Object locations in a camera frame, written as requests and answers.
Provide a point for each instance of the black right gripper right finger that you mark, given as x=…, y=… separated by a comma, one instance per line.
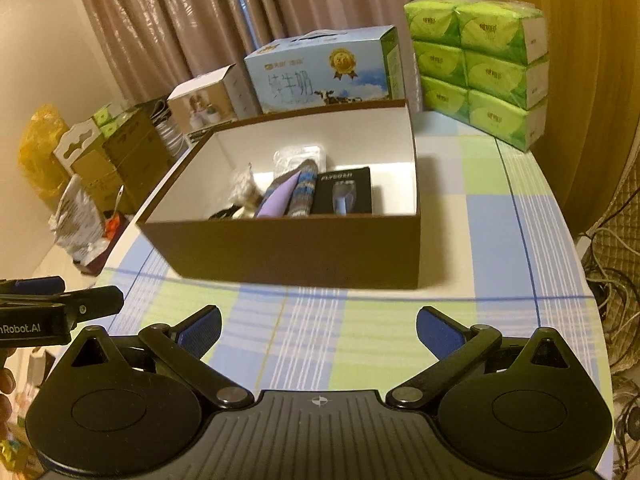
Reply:
x=459, y=350

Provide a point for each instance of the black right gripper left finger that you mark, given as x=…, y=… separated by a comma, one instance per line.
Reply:
x=181, y=347

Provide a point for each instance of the cotton swab bag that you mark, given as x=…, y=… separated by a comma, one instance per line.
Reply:
x=245, y=196

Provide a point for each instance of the blue grey knitted sock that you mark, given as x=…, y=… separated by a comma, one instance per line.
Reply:
x=292, y=194

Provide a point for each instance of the black Flyco shaver box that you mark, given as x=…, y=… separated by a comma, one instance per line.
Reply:
x=343, y=192

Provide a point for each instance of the clear dental floss box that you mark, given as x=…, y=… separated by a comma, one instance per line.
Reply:
x=290, y=157

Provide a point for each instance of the person's left hand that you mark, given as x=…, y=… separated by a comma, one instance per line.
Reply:
x=7, y=386

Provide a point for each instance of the white printed plastic bag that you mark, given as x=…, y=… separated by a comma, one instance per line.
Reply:
x=77, y=225

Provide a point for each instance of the plaid bed sheet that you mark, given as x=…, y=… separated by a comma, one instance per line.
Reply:
x=494, y=249

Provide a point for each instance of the brown cardboard storage box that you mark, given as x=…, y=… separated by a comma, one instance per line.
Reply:
x=380, y=250

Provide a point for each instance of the yellow plastic bag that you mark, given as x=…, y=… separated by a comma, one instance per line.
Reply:
x=36, y=158

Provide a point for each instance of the stacked brown cardboard boxes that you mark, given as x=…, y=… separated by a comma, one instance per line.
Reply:
x=119, y=163

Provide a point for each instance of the quilted olive chair cover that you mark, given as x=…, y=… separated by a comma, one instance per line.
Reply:
x=611, y=265

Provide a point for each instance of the small white product box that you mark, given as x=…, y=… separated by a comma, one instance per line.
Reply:
x=217, y=97

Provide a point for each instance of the green tissue pack bundle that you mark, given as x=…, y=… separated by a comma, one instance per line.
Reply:
x=485, y=63

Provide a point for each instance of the blue milk carton box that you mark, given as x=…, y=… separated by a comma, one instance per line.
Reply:
x=327, y=67

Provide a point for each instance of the beige curtain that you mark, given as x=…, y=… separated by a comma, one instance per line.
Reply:
x=153, y=45

